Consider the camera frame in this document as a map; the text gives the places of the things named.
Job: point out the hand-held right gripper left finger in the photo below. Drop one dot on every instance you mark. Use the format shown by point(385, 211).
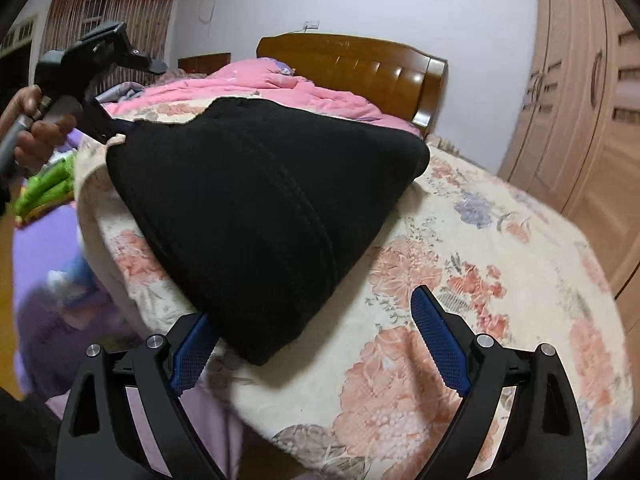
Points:
point(192, 355)

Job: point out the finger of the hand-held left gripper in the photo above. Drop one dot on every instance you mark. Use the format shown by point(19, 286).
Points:
point(102, 120)

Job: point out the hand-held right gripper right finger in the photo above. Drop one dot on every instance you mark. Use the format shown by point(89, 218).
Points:
point(440, 340)

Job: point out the black pants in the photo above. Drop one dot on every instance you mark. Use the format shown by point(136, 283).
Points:
point(250, 210)

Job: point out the person's left hand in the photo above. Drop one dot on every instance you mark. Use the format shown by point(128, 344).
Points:
point(40, 145)

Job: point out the grey striped cloth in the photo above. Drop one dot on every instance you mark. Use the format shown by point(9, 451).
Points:
point(120, 92)

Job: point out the window with grille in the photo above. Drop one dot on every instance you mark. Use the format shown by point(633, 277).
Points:
point(95, 15)

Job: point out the red-brown curtain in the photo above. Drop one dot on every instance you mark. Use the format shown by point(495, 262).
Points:
point(65, 15)
point(140, 15)

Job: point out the floral bed sheet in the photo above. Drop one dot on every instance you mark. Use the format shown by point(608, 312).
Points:
point(400, 410)

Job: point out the green printed cloth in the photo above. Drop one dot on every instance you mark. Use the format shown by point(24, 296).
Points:
point(45, 185)

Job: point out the dark wooden cabinet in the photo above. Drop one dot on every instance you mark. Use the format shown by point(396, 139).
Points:
point(200, 62)

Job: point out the purple cloth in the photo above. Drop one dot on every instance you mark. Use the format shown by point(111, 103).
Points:
point(55, 350)

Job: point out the blue white cloth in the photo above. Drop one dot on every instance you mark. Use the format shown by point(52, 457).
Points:
point(75, 277)

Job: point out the dark cloth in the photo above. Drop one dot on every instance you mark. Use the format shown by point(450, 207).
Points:
point(25, 440)

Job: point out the pink quilt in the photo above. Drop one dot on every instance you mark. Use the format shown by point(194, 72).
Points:
point(300, 92)

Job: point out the wooden wardrobe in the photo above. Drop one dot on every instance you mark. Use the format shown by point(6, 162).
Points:
point(575, 135)

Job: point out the wooden headboard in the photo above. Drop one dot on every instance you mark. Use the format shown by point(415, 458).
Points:
point(360, 67)

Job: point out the white wall socket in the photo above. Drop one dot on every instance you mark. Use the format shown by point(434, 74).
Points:
point(312, 25)

